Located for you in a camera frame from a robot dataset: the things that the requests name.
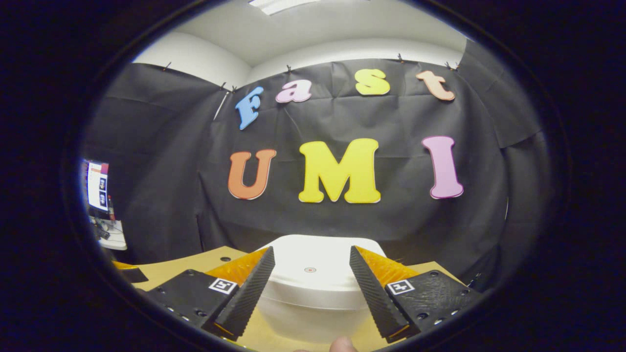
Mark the black backdrop cloth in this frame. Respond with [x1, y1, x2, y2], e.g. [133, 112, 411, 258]
[81, 39, 551, 294]

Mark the computer monitor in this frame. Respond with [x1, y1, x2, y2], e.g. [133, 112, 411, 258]
[83, 160, 111, 213]

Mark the long ceiling light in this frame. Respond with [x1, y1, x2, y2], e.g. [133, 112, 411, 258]
[248, 0, 321, 15]

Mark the wooden desktop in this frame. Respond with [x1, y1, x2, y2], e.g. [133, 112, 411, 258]
[122, 246, 465, 352]

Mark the white desktop garbage bin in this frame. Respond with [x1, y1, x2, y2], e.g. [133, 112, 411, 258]
[254, 235, 389, 344]

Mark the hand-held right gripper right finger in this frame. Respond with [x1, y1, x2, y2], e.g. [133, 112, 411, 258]
[349, 245, 485, 344]

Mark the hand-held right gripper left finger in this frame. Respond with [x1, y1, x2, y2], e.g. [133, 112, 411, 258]
[138, 247, 276, 343]

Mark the white side table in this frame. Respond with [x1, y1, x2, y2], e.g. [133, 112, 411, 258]
[90, 218, 129, 251]

